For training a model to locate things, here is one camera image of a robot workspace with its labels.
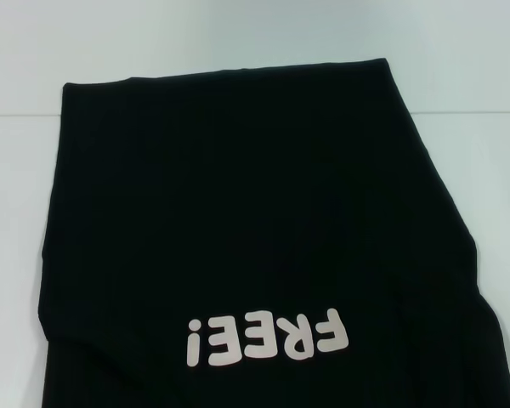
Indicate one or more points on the black shirt with white print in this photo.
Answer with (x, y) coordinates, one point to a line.
(238, 212)

